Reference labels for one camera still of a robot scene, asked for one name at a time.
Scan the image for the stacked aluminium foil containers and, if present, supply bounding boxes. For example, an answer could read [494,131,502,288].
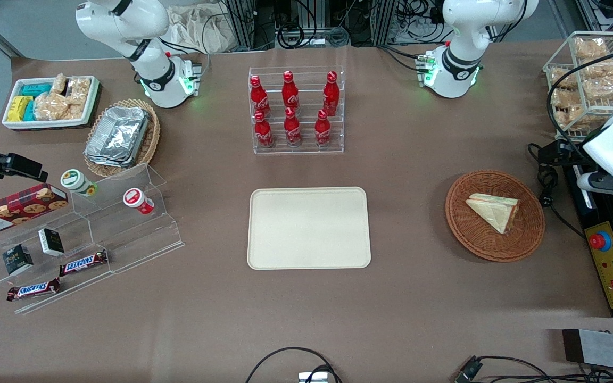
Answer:
[84,106,151,169]

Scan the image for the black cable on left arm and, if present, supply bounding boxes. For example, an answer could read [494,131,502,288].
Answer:
[547,51,613,157]

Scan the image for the cream rectangular plastic tray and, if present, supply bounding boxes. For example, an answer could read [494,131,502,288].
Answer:
[247,187,372,270]

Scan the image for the white wire rack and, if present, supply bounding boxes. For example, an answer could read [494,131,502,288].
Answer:
[543,31,613,143]

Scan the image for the round brown wicker basket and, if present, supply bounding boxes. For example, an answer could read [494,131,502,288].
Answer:
[445,170,545,263]

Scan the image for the clear bag of fried snacks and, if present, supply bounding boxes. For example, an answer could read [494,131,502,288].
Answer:
[574,37,610,60]
[581,59,613,81]
[550,88,584,110]
[554,105,589,131]
[583,74,613,102]
[549,68,579,89]

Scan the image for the black looped cable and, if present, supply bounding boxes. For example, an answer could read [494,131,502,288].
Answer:
[245,347,343,383]

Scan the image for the small black green box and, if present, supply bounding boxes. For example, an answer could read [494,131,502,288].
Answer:
[2,244,34,276]

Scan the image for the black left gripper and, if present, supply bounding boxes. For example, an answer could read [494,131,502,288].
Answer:
[538,139,579,165]

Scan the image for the beige cloth bag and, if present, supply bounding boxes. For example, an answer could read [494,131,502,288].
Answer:
[165,4,233,54]

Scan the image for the yellow snack pack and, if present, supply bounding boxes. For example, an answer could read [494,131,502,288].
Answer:
[7,96,34,122]

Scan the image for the black power cable with plug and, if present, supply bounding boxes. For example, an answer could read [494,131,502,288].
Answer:
[527,143,586,238]

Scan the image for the small white dark box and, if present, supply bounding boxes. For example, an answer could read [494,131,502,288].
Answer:
[38,228,65,257]

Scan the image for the oval light wicker basket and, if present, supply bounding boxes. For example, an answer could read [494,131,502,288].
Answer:
[84,98,161,178]

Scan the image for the large teal snack pack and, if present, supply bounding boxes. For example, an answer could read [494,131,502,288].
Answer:
[21,82,53,98]

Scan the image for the white rectangular snack tray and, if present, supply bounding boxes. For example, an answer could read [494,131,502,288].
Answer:
[2,76,101,131]

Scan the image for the brown Snickers bar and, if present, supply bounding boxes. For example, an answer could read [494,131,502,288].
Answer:
[7,278,61,302]
[60,250,109,277]

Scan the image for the grey metal plate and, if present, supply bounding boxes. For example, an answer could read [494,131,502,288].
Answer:
[562,329,613,373]

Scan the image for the green lidded white cup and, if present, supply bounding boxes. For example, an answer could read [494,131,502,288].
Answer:
[61,169,98,198]

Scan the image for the triangular sandwich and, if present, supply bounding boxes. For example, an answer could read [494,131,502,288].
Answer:
[465,194,520,235]

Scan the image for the black cable with connector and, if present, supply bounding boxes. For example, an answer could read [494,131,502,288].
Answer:
[454,355,613,383]

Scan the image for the red tartan cookie box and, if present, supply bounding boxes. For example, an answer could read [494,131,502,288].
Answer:
[0,184,69,238]

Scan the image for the red cola bottle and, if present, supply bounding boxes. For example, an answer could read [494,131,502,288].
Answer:
[284,107,303,147]
[254,111,275,149]
[322,71,340,116]
[250,75,271,118]
[314,109,333,148]
[282,71,301,110]

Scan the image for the black aluminium frame rack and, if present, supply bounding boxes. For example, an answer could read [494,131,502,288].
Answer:
[224,0,399,51]

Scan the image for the clear acrylic tiered stand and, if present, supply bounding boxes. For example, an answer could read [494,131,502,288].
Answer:
[0,163,186,315]

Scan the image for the clear acrylic bottle rack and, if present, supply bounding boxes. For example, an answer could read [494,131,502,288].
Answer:
[248,66,345,155]

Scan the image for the black appliance box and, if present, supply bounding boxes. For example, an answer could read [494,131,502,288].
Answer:
[562,160,613,318]

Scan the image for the red lidded white cup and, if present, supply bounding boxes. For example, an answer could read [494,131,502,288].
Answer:
[123,188,155,215]

